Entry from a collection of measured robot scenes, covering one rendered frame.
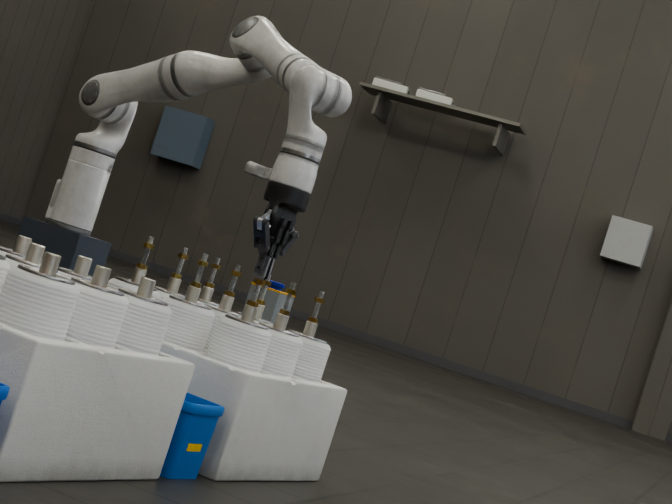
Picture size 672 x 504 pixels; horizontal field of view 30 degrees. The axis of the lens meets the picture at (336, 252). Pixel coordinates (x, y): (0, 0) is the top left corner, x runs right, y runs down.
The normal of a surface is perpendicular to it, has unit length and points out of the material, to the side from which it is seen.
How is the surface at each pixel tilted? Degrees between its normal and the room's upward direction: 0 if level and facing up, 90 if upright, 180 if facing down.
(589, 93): 90
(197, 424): 92
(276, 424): 90
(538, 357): 90
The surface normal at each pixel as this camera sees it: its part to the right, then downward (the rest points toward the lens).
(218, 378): -0.41, -0.16
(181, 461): 0.85, 0.30
